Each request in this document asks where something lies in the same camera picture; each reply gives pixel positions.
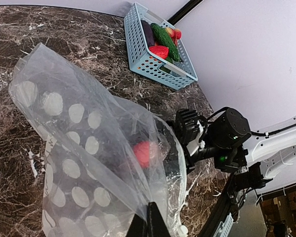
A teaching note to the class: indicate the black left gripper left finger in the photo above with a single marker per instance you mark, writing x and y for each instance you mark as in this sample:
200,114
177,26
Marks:
138,227

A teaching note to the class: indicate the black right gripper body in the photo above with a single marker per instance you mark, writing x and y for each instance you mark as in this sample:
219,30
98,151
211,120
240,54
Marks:
185,129

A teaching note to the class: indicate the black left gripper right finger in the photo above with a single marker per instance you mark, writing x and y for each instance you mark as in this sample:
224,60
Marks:
156,226

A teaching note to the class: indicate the pink fake fruit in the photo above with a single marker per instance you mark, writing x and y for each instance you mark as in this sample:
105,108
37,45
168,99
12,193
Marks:
145,152

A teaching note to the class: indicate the clear zip top bag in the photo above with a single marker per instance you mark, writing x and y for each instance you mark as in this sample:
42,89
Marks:
94,184

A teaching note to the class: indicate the green fake vegetable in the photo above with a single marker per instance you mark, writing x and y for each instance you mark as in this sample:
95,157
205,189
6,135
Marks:
164,39

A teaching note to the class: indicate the purple fake eggplant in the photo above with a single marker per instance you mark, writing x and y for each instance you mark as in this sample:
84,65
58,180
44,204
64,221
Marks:
148,33

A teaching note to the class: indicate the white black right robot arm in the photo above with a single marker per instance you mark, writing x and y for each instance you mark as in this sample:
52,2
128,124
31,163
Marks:
254,158

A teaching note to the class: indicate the white bag zip slider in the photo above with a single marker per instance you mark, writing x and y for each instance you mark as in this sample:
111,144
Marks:
182,231

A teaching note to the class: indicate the light blue perforated basket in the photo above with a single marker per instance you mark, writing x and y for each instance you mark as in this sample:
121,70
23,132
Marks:
175,75

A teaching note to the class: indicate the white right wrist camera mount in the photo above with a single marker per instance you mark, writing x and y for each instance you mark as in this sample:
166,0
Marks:
194,145

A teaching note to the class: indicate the white slotted cable duct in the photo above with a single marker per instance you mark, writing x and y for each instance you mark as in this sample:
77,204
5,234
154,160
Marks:
224,228

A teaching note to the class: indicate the black front mounting rail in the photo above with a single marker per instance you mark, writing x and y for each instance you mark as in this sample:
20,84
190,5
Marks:
223,205

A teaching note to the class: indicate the black corner frame post right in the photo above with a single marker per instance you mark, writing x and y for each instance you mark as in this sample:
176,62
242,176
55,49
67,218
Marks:
185,10

